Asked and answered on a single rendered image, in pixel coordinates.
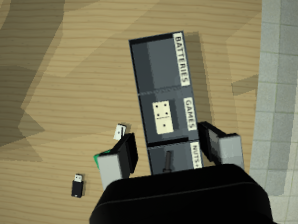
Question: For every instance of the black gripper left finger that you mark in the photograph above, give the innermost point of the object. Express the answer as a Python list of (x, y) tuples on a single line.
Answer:
[(120, 162)]

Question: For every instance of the dark grey rack of labelled bins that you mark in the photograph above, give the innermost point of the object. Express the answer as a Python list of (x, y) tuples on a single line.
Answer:
[(156, 67)]

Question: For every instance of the black usb stick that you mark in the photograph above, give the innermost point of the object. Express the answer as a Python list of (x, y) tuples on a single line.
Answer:
[(77, 186)]

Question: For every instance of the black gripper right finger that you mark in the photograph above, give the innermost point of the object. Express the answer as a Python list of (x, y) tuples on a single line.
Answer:
[(219, 147)]

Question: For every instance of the cream domino tile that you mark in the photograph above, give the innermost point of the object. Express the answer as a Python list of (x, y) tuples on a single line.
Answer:
[(162, 117)]

